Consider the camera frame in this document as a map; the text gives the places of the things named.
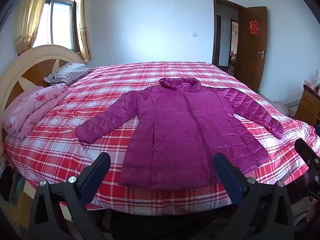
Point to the red paper door decoration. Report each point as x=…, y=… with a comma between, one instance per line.
x=254, y=27

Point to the brown wooden door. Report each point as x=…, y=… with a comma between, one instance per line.
x=250, y=62

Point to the magenta puffer jacket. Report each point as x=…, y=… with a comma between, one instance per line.
x=180, y=130

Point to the pink floral quilt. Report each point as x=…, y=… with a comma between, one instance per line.
x=32, y=105

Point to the brown door frame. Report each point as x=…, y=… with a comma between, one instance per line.
x=215, y=30

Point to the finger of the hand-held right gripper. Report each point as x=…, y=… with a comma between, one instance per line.
x=303, y=147
x=317, y=129

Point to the striped pillow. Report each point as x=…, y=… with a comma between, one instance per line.
x=67, y=73

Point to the wooden bed headboard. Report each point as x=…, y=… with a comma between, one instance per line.
x=15, y=75

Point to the red plaid bed sheet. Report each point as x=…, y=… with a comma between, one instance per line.
x=62, y=140

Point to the wooden cabinet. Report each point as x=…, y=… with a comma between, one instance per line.
x=306, y=105

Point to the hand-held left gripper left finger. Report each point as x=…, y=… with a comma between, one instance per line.
x=93, y=180

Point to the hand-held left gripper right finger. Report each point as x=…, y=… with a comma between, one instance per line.
x=228, y=177

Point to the window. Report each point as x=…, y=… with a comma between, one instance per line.
x=61, y=22

